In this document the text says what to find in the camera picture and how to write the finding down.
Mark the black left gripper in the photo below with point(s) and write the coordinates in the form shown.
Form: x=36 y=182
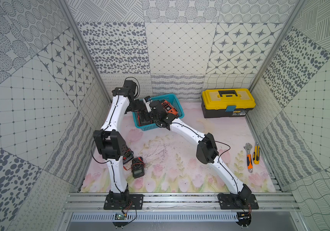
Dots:
x=141 y=108

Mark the orange multimeter with leads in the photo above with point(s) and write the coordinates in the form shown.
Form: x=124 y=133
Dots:
x=169 y=108

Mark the green multimeter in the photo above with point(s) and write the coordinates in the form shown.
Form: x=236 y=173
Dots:
x=128 y=156

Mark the small black multimeter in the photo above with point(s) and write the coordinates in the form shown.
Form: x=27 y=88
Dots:
x=138 y=167

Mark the red multimeter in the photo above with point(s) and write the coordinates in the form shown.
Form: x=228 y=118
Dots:
x=144 y=118

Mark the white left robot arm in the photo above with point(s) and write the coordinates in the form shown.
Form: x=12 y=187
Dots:
x=109 y=142

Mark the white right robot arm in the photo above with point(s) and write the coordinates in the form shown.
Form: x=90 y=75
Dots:
x=206 y=148

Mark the teal plastic basket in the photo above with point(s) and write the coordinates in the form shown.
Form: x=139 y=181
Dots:
x=155 y=105

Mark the yellow black toolbox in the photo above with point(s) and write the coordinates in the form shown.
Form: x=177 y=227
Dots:
x=227 y=103

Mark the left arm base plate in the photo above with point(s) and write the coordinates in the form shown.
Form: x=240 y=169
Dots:
x=119 y=201

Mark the adjustable wrench orange handle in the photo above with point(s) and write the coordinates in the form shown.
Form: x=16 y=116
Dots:
x=248 y=148

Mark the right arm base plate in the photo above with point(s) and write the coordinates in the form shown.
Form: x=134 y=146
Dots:
x=230 y=201

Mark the aluminium mounting rail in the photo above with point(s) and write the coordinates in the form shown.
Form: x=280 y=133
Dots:
x=277 y=211

